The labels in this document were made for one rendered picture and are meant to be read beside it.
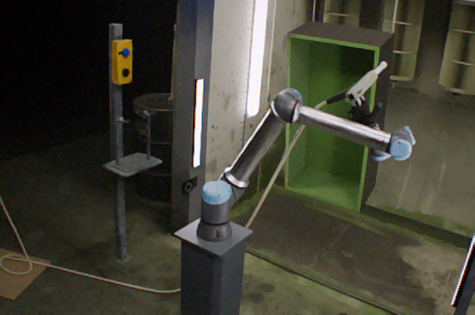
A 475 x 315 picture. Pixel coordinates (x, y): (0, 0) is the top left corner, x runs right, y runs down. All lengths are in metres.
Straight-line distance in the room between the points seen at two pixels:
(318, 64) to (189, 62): 0.92
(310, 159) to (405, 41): 1.27
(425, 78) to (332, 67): 1.28
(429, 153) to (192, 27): 2.32
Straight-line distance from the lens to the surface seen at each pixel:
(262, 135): 2.18
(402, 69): 3.87
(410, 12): 3.82
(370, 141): 1.96
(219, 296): 2.40
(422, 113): 4.16
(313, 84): 3.25
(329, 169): 3.51
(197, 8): 2.87
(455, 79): 3.74
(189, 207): 3.27
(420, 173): 3.99
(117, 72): 2.64
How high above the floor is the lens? 1.89
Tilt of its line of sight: 20 degrees down
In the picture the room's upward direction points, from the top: 4 degrees clockwise
